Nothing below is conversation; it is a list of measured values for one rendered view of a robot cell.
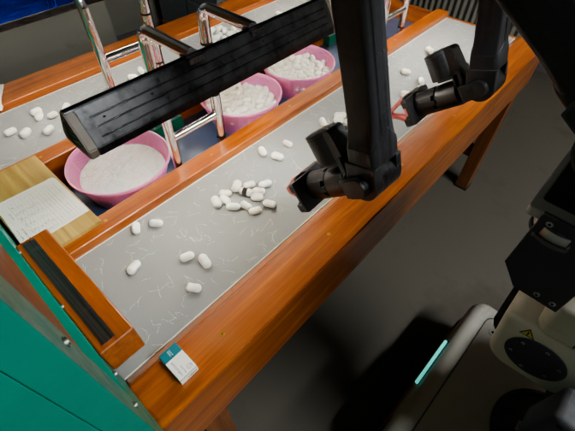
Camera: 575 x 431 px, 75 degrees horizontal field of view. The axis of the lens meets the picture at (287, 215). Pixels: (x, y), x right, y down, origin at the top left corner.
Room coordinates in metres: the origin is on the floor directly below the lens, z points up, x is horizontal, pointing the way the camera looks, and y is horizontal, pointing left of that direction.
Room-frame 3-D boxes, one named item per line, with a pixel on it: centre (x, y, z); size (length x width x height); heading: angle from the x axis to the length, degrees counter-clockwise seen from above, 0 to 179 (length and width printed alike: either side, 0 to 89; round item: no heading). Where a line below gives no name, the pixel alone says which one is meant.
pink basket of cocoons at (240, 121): (1.09, 0.16, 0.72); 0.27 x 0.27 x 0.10
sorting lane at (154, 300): (0.98, -0.21, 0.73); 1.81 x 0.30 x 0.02; 138
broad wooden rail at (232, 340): (0.84, -0.37, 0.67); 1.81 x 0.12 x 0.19; 138
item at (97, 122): (0.70, 0.13, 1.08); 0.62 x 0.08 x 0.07; 138
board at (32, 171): (0.59, 0.59, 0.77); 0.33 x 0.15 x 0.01; 48
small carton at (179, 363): (0.23, 0.18, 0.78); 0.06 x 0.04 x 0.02; 48
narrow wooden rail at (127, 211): (1.10, -0.08, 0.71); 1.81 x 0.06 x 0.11; 138
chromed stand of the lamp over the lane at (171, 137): (0.75, 0.18, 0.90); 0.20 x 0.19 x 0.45; 138
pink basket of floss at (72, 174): (0.76, 0.45, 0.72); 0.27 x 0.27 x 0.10
